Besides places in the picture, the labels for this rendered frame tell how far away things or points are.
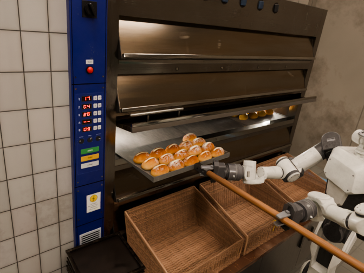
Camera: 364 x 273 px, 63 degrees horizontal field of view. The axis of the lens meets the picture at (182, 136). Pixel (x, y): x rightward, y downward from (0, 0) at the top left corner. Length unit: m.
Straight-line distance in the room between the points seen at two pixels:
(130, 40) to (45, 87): 0.43
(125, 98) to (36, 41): 0.47
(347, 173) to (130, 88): 1.11
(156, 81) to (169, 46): 0.19
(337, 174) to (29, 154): 1.42
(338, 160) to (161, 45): 1.03
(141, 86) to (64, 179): 0.59
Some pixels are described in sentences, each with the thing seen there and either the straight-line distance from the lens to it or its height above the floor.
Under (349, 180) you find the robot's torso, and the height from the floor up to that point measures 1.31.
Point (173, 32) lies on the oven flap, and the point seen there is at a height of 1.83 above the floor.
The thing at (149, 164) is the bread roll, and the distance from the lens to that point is 1.47.
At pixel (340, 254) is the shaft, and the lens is 1.25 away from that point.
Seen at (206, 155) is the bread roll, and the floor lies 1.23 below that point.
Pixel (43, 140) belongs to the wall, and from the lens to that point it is 1.41.
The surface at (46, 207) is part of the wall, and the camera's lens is 1.58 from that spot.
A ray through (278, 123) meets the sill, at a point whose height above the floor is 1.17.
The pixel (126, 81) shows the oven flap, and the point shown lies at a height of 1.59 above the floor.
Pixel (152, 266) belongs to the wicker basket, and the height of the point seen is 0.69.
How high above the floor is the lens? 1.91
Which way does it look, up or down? 22 degrees down
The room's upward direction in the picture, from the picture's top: 7 degrees clockwise
